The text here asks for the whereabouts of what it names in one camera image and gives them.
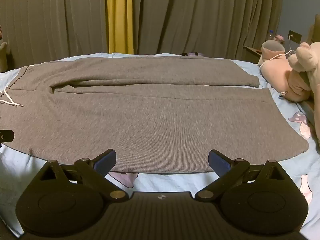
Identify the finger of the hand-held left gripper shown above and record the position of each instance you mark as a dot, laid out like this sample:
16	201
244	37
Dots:
6	135

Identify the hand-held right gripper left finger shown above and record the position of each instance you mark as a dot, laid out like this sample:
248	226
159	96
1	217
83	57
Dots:
106	160

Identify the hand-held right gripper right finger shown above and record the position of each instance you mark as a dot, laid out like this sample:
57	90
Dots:
218	164

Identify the grey pants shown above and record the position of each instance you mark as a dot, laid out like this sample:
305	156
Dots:
150	117

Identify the blue mushroom print bedsheet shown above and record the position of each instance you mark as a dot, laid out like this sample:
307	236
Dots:
162	183

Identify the beige chair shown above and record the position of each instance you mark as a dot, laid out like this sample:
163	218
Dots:
3	56

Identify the pink plush toy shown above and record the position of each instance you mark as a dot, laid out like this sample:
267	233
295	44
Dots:
277	70

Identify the wooden nightstand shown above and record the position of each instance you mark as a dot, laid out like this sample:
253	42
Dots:
252	53

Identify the grey curtain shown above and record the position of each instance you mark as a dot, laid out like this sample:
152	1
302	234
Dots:
50	17
200	17

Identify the beige plush toy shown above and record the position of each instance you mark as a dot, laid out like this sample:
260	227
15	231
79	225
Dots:
306	57

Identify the clear water bottle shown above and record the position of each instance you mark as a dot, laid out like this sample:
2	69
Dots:
271	35

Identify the yellow curtain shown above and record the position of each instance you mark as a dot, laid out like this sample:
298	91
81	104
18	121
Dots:
120	17

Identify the beige headboard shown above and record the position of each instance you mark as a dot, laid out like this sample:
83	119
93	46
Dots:
314	33

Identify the dark wall socket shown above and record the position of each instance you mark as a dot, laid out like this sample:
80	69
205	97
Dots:
295	36

